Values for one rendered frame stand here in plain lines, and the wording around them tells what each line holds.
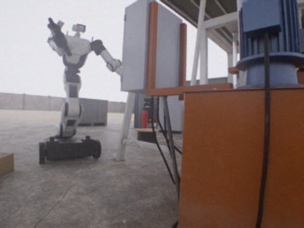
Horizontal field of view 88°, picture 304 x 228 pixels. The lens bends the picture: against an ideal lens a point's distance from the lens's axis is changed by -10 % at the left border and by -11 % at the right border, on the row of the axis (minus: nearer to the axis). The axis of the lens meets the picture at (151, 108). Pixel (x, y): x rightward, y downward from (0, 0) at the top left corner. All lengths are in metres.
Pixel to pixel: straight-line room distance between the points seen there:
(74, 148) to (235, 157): 1.49
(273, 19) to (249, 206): 0.61
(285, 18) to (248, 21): 0.14
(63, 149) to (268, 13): 1.75
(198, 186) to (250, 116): 0.34
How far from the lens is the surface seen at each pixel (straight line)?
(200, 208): 0.79
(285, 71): 0.71
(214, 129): 0.69
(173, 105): 4.37
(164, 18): 1.31
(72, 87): 1.90
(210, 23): 4.46
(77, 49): 1.84
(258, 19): 0.68
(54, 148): 1.81
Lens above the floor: 0.52
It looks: 1 degrees up
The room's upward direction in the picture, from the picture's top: 2 degrees clockwise
